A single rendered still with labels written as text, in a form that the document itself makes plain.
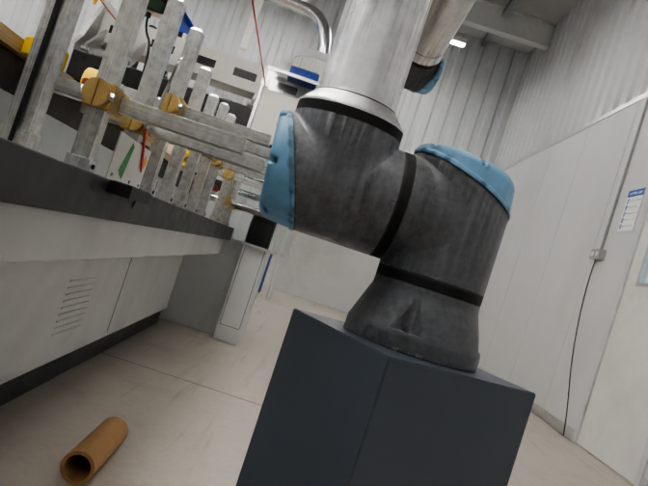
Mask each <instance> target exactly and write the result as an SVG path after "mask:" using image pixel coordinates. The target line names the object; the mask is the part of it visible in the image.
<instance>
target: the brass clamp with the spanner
mask: <svg viewBox="0 0 648 486"><path fill-rule="evenodd" d="M121 128H122V129H126V130H129V131H132V132H135V133H138V134H140V135H142V136H143V139H144V130H145V129H144V128H143V122H141V121H136V120H133V119H131V118H128V117H126V120H125V123H121ZM143 139H142V140H143ZM146 141H148V142H151V143H153V141H154V138H153V137H151V136H149V131H148V130H147V137H146Z"/></svg>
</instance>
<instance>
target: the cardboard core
mask: <svg viewBox="0 0 648 486"><path fill-rule="evenodd" d="M127 434H128V427H127V424H126V423H125V421H124V420H123V419H121V418H118V417H110V418H107V419H106V420H105V421H103V422H102V423H101V424H100V425H99V426H98V427H97V428H96V429H95V430H94V431H92V432H91V433H90V434H89V435H88V436H87V437H86V438H85V439H84V440H83V441H81V442H80V443H79V444H78V445H77V446H76V447H75V448H74V449H72V450H71V451H70V452H69V453H68V454H67V455H66V456H65V457H64V458H63V460H62V462H61V465H60V473H61V476H62V478H63V479H64V480H65V481H66V482H67V483H69V484H72V485H82V484H84V483H86V482H88V481H89V480H90V479H91V478H92V477H93V476H94V474H95V473H96V472H97V471H98V470H99V469H100V467H101V466H102V465H103V464H104V463H105V462H106V461H107V460H108V458H109V457H110V456H111V455H112V454H113V453H114V452H115V450H116V449H117V448H118V447H119V446H120V445H121V444H122V442H123V441H124V440H125V439H126V437H127Z"/></svg>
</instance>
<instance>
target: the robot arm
mask: <svg viewBox="0 0 648 486"><path fill-rule="evenodd" d="M474 2H475V0H347V2H346V5H345V8H344V11H343V14H342V17H341V20H340V23H339V26H338V28H337V33H336V36H335V39H334V41H333V43H332V46H331V51H330V54H329V57H328V60H327V63H326V66H325V68H324V71H323V74H322V77H321V80H320V83H319V86H318V88H317V89H316V90H315V91H312V92H310V93H308V94H305V95H303V96H301V97H300V98H299V101H298V104H297V107H296V110H295V112H291V110H282V111H281V112H280V115H279V119H278V122H277V127H276V131H275V135H274V139H273V143H272V147H271V151H270V155H269V159H268V164H267V168H266V172H265V177H264V180H263V184H262V189H261V193H260V198H259V203H258V207H259V211H260V213H261V214H262V216H263V217H265V218H266V219H268V220H270V221H273V222H275V223H277V224H280V225H282V226H284V227H287V228H288V229H289V230H296V231H299V232H301V233H304V234H307V235H310V236H313V237H316V238H319V239H322V240H325V241H328V242H331V243H334V244H337V245H339V246H342V247H345V248H348V249H351V250H354V251H357V252H360V253H363V254H366V255H370V256H373V257H377V258H380V262H379V265H378V268H377V271H376V274H375V277H374V279H373V281H372V283H371V284H370V285H369V287H368V288H367V289H366V290H365V292H364V293H363V295H362V296H361V297H360V298H359V300H358V301H357V302H356V303H355V305H354V306H353V307H352V309H351V310H350V311H349V312H348V314H347V316H346V319H345V322H344V325H343V328H344V329H346V330H347V331H349V332H351V333H353V334H355V335H357V336H359V337H361V338H365V339H367V340H369V341H372V342H374V343H377V344H379V345H382V346H384V347H387V348H390V349H391V350H394V351H397V352H400V353H402V354H405V355H408V356H411V357H414V358H417V359H420V360H423V361H426V362H429V363H432V364H435V365H441V366H444V367H448V368H452V369H455V370H460V371H464V372H469V373H476V370H477V367H478V364H479V360H480V353H479V352H478V343H479V331H478V313H479V310H480V307H481V303H482V300H483V297H484V294H485V291H486V288H487V285H488V282H489V280H490V276H491V273H492V270H493V267H494V264H495V261H496V258H497V254H498V251H499V248H500V243H501V240H502V238H503V234H504V231H505V228H506V225H507V222H508V221H509V219H510V210H511V205H512V202H513V198H514V193H515V188H514V184H513V181H512V179H511V178H510V177H509V175H508V174H507V173H505V172H504V171H503V170H502V169H500V168H499V167H497V166H496V165H494V164H492V163H490V162H489V161H486V160H483V159H481V158H480V157H478V156H476V155H474V154H471V153H469V152H466V151H463V150H460V149H458V148H452V147H449V146H444V145H437V146H436V145H434V144H422V145H420V146H418V148H416V149H415V152H414V154H411V153H408V152H406V151H403V150H400V149H399V147H400V143H401V140H402V137H403V133H404V132H403V129H402V127H401V126H400V124H399V121H398V119H397V117H396V115H395V112H396V109H397V106H398V103H399V100H400V98H401V94H402V91H403V88H404V89H407V90H409V91H410V92H412V93H418V94H421V95H426V94H428V93H430V92H431V91H432V90H433V88H434V87H435V85H436V83H437V81H438V80H439V78H440V76H441V74H442V71H443V68H444V64H445V60H444V58H443V56H444V53H445V52H446V49H447V48H448V46H449V44H450V43H451V41H452V39H453V38H454V36H455V34H456V33H457V31H458V29H459V27H460V26H461V24H462V22H463V21H464V19H465V17H466V16H467V14H468V12H469V11H470V9H471V7H472V6H473V3H474Z"/></svg>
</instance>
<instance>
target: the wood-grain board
mask: <svg viewBox="0 0 648 486"><path fill-rule="evenodd" d="M0 43H1V44H2V45H4V46H5V47H7V48H8V49H9V50H11V51H12V52H13V53H14V54H15V55H17V56H18V57H20V58H21V59H22V60H24V61H25V62H26V60H27V58H26V57H24V56H23V55H22V54H21V53H20V52H21V49H22V46H23V43H24V39H23V38H22V37H20V36H19V35H18V34H17V33H15V32H14V31H13V30H11V29H10V28H9V27H8V26H6V25H5V24H4V23H3V22H1V21H0ZM59 76H61V77H64V78H66V79H69V80H72V81H75V82H77V81H76V80H74V79H73V78H72V77H70V76H69V75H68V74H67V73H65V72H64V71H63V70H61V72H60V74H59ZM170 156H171V155H170V154H169V153H167V152H166V153H165V156H164V159H163V160H165V161H166V162H167V163H168V162H169V159H170Z"/></svg>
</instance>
